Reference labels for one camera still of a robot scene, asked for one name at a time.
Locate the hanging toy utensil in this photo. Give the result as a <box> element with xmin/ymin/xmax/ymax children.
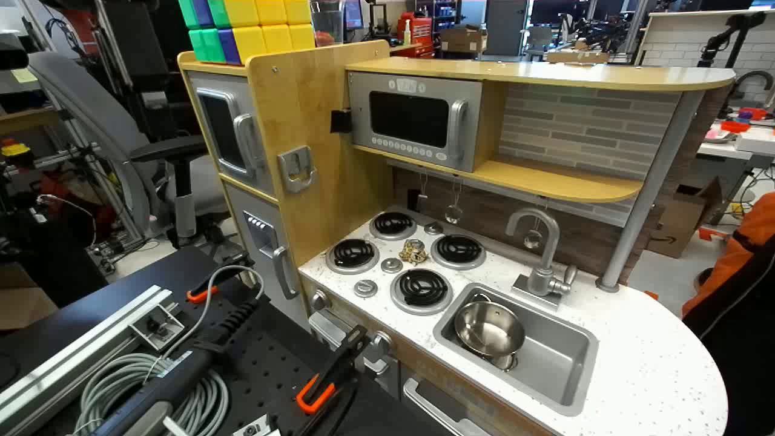
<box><xmin>414</xmin><ymin>172</ymin><xmax>431</xmax><ymax>217</ymax></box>
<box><xmin>444</xmin><ymin>177</ymin><xmax>466</xmax><ymax>229</ymax></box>

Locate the small steel pot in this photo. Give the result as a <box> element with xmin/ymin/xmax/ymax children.
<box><xmin>451</xmin><ymin>294</ymin><xmax>528</xmax><ymax>374</ymax></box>

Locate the black orange bar clamp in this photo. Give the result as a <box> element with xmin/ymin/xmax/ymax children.
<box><xmin>290</xmin><ymin>322</ymin><xmax>374</xmax><ymax>420</ymax></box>
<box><xmin>184</xmin><ymin>269</ymin><xmax>264</xmax><ymax>311</ymax></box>

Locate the grey toy microwave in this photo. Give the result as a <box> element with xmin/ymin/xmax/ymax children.
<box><xmin>346</xmin><ymin>71</ymin><xmax>485</xmax><ymax>175</ymax></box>

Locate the small tan stuffed toy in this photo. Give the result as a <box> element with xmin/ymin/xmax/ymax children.
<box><xmin>397</xmin><ymin>238</ymin><xmax>431</xmax><ymax>266</ymax></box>

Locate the brown cardboard box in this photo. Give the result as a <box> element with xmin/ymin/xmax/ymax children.
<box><xmin>644</xmin><ymin>177</ymin><xmax>726</xmax><ymax>263</ymax></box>

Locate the black toy stove burner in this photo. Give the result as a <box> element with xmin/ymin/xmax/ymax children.
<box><xmin>389</xmin><ymin>266</ymin><xmax>455</xmax><ymax>318</ymax></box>
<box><xmin>369</xmin><ymin>209</ymin><xmax>419</xmax><ymax>243</ymax></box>
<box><xmin>429</xmin><ymin>232</ymin><xmax>489</xmax><ymax>271</ymax></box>
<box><xmin>325</xmin><ymin>238</ymin><xmax>382</xmax><ymax>276</ymax></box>

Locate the grey plastic wall bracket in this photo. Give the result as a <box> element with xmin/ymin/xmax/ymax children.
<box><xmin>277</xmin><ymin>146</ymin><xmax>317</xmax><ymax>197</ymax></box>

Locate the orange black jacket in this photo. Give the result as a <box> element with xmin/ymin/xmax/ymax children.
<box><xmin>681</xmin><ymin>191</ymin><xmax>775</xmax><ymax>436</ymax></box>

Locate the aluminium extrusion rail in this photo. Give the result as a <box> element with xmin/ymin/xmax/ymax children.
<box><xmin>0</xmin><ymin>283</ymin><xmax>188</xmax><ymax>436</ymax></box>

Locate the black tool with ribbed grip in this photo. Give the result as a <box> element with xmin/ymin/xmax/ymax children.
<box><xmin>95</xmin><ymin>299</ymin><xmax>267</xmax><ymax>436</ymax></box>

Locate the grey toy sink basin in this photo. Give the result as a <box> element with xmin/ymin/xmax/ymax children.
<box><xmin>431</xmin><ymin>281</ymin><xmax>601</xmax><ymax>420</ymax></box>

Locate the silver toy faucet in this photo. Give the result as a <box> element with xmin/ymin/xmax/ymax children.
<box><xmin>503</xmin><ymin>206</ymin><xmax>578</xmax><ymax>309</ymax></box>

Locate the grey windowed toy oven door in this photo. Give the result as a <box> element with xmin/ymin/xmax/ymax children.
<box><xmin>186</xmin><ymin>74</ymin><xmax>273</xmax><ymax>197</ymax></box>

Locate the wooden toy play kitchen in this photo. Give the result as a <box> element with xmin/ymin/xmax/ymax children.
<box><xmin>175</xmin><ymin>40</ymin><xmax>738</xmax><ymax>436</ymax></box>

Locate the grey coiled cable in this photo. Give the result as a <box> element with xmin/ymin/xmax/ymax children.
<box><xmin>70</xmin><ymin>265</ymin><xmax>264</xmax><ymax>436</ymax></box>

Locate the grey toy door with handle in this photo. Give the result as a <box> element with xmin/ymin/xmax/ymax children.
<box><xmin>225</xmin><ymin>186</ymin><xmax>313</xmax><ymax>326</ymax></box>

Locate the grey office chair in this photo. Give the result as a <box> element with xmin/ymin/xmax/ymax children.
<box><xmin>26</xmin><ymin>52</ymin><xmax>210</xmax><ymax>244</ymax></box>

